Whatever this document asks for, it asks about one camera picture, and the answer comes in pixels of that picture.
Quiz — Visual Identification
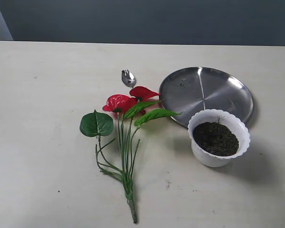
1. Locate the white plastic flower pot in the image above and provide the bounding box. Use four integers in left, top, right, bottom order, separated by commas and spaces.
188, 109, 250, 168

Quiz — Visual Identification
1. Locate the dark soil in pot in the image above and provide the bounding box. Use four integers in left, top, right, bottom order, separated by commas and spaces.
193, 122, 239, 157

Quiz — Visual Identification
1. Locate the metal spoon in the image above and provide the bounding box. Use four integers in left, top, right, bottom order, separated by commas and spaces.
121, 69, 136, 89

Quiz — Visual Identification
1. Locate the artificial red flower stem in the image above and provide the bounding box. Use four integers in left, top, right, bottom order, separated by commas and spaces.
79, 86, 177, 224

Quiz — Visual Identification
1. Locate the round steel plate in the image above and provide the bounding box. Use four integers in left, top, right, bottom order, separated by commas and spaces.
159, 67, 254, 127

